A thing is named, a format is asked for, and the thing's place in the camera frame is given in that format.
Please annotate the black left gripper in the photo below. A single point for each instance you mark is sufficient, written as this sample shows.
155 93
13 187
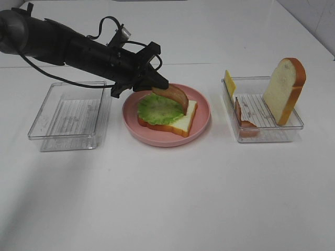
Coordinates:
131 70

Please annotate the green lettuce leaf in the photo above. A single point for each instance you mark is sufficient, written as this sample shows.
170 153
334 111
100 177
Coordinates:
159 110

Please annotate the bacon strip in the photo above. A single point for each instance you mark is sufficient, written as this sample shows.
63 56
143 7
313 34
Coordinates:
173 93
247 128

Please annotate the bread slice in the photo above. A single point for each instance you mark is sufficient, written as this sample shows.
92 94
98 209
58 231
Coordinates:
285 86
180 127

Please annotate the yellow cheese slice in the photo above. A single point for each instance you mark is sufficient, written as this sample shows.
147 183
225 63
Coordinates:
230 85

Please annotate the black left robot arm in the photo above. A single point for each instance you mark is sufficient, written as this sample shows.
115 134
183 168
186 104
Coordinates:
54 43

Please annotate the left clear plastic container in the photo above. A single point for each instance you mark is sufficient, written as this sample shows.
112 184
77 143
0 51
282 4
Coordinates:
72 117

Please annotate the clear plastic container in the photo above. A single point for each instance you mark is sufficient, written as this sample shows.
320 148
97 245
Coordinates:
249 92
72 117

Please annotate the right clear plastic container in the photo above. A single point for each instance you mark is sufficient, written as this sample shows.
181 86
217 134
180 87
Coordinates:
249 92

